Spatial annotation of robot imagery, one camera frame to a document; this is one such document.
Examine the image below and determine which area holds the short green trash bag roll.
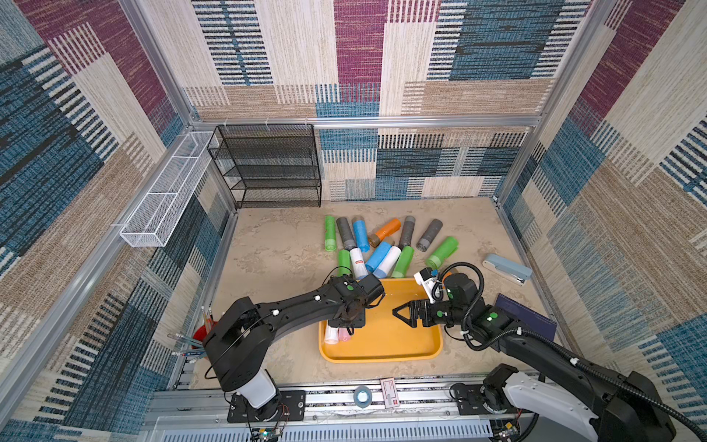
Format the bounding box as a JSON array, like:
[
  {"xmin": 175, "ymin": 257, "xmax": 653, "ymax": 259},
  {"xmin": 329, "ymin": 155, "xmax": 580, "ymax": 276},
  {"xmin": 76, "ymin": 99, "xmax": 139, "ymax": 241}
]
[{"xmin": 337, "ymin": 249, "xmax": 352, "ymax": 276}]

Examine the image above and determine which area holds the white blue trash bag roll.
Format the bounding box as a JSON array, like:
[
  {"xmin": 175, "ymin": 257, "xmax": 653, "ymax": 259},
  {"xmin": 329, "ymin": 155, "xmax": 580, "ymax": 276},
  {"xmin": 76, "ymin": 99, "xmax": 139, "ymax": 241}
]
[{"xmin": 323, "ymin": 325, "xmax": 339, "ymax": 345}]

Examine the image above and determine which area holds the pink trash bag roll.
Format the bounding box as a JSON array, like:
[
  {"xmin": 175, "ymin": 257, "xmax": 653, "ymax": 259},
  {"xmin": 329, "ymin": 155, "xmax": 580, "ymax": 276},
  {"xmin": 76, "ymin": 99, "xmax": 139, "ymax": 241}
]
[{"xmin": 338, "ymin": 328, "xmax": 352, "ymax": 342}]

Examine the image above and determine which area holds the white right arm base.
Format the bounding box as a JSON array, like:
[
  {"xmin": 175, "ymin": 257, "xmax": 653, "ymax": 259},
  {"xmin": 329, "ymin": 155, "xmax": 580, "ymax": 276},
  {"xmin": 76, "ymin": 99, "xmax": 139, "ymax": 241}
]
[{"xmin": 452, "ymin": 364, "xmax": 600, "ymax": 442}]

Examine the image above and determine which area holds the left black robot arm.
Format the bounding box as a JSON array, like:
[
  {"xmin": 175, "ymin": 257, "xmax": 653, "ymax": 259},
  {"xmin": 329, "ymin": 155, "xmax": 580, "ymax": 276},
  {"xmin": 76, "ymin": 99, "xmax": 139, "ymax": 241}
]
[{"xmin": 203, "ymin": 274, "xmax": 385, "ymax": 392}]

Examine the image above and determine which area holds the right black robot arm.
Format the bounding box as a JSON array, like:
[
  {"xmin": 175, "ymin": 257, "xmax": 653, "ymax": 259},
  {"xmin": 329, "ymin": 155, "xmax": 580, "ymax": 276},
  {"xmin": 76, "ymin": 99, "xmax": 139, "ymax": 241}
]
[{"xmin": 403, "ymin": 268, "xmax": 706, "ymax": 441}]

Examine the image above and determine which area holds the white labelled trash bag roll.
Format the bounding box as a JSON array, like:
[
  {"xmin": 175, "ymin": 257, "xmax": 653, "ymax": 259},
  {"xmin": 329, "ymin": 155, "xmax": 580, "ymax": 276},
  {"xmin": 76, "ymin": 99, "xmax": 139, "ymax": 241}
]
[{"xmin": 349, "ymin": 248, "xmax": 369, "ymax": 280}]

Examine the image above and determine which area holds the yellow plastic storage tray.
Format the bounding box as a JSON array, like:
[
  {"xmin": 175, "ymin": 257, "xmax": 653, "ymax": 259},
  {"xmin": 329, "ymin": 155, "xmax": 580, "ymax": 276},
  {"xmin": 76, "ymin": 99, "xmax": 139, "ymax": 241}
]
[{"xmin": 319, "ymin": 278, "xmax": 444, "ymax": 364}]

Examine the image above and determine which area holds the white blue-end trash bag roll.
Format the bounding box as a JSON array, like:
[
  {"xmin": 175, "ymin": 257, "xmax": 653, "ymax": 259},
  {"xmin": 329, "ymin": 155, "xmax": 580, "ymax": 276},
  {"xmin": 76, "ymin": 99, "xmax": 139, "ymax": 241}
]
[{"xmin": 373, "ymin": 246, "xmax": 401, "ymax": 279}]

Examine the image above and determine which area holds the green roll beside white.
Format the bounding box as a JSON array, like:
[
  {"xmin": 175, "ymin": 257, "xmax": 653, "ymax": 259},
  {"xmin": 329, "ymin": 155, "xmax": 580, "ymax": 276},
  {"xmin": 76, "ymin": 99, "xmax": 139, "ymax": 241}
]
[{"xmin": 390, "ymin": 246, "xmax": 414, "ymax": 278}]

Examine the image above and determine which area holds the light blue trash bag roll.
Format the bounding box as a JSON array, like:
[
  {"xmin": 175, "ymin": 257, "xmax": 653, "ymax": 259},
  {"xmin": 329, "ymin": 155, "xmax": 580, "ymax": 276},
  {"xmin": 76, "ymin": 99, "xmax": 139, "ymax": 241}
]
[{"xmin": 366, "ymin": 239, "xmax": 393, "ymax": 273}]

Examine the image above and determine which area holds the dark grey trash bag roll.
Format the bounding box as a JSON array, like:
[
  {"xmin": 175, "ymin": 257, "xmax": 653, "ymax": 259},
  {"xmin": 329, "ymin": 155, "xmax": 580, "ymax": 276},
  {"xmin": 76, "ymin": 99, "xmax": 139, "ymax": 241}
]
[{"xmin": 336, "ymin": 217, "xmax": 357, "ymax": 250}]

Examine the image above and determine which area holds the grey trash bag roll right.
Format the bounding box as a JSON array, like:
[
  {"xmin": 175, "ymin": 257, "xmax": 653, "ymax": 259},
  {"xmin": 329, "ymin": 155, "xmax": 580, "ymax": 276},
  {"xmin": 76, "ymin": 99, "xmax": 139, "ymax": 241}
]
[{"xmin": 416, "ymin": 218, "xmax": 444, "ymax": 252}]

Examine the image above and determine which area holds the orange trash bag roll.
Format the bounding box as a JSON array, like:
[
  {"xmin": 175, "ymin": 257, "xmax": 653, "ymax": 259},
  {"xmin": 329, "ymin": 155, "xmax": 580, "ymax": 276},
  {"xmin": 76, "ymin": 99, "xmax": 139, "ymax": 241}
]
[{"xmin": 368, "ymin": 218, "xmax": 401, "ymax": 248}]

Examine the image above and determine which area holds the light blue stapler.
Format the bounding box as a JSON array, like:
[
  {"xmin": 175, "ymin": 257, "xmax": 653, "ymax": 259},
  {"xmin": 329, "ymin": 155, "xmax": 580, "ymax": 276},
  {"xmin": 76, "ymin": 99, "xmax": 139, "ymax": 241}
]
[{"xmin": 482, "ymin": 254, "xmax": 533, "ymax": 285}]

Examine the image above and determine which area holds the dark blue notebook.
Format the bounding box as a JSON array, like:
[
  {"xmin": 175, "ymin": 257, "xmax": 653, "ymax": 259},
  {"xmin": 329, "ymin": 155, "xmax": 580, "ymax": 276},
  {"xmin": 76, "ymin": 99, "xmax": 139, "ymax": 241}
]
[{"xmin": 495, "ymin": 294, "xmax": 557, "ymax": 341}]

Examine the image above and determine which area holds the white red label card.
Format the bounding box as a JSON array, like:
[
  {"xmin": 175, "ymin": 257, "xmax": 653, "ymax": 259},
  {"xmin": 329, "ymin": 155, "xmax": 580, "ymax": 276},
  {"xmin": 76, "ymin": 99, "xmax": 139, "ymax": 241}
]
[{"xmin": 380, "ymin": 378, "xmax": 401, "ymax": 409}]

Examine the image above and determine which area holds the black mesh shelf rack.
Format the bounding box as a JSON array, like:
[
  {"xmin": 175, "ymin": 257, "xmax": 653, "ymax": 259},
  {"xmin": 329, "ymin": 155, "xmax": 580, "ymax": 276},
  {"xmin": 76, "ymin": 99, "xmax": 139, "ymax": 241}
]
[{"xmin": 208, "ymin": 123, "xmax": 322, "ymax": 209}]

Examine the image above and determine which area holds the red pen cup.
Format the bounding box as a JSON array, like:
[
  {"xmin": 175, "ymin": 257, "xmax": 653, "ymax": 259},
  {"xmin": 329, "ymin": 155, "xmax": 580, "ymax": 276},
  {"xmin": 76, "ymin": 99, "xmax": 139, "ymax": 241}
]
[{"xmin": 169, "ymin": 308, "xmax": 217, "ymax": 358}]

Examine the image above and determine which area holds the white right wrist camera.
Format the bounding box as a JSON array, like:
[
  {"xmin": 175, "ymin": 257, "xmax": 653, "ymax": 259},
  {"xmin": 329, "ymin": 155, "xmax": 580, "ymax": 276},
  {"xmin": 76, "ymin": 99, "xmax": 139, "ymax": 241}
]
[{"xmin": 414, "ymin": 267, "xmax": 444, "ymax": 304}]

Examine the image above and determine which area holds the tape roll on rail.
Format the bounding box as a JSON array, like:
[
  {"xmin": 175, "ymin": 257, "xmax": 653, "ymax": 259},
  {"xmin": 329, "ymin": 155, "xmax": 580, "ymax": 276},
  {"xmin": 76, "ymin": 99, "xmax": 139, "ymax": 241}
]
[{"xmin": 353, "ymin": 385, "xmax": 373, "ymax": 409}]

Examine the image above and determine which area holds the white wire mesh basket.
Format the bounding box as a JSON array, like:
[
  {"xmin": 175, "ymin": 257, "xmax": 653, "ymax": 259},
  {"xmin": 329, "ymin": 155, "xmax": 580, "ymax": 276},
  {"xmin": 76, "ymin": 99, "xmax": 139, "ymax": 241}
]
[{"xmin": 121, "ymin": 132, "xmax": 212, "ymax": 248}]

